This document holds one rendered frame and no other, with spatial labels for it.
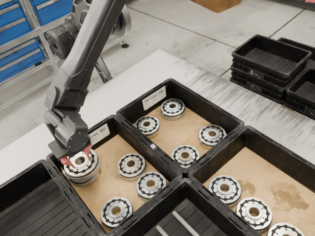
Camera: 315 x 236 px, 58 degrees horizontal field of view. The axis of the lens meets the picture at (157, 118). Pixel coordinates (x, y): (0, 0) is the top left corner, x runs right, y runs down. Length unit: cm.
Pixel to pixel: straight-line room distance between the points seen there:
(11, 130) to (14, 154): 129
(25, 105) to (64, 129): 230
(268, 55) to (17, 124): 214
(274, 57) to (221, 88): 71
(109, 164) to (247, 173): 49
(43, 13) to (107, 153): 185
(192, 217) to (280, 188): 30
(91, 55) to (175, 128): 60
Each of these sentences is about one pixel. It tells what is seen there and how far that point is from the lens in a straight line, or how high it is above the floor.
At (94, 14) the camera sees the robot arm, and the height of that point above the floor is 143.
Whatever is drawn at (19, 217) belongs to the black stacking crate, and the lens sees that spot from 112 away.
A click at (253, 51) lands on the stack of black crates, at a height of 49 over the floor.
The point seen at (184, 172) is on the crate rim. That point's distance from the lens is 91.
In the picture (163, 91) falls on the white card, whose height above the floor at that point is 90.
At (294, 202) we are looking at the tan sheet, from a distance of 101.
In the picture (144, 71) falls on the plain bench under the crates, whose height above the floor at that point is 70.
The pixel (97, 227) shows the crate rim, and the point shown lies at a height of 93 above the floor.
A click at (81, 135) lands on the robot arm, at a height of 121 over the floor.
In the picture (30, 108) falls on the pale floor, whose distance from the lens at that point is 291.
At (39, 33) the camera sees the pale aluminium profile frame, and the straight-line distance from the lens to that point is 274.
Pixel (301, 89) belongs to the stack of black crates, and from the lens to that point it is 210.
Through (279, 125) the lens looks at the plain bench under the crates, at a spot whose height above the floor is 70.
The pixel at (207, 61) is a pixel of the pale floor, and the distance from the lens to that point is 295.
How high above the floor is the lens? 169
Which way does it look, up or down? 45 degrees down
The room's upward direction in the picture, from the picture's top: 10 degrees counter-clockwise
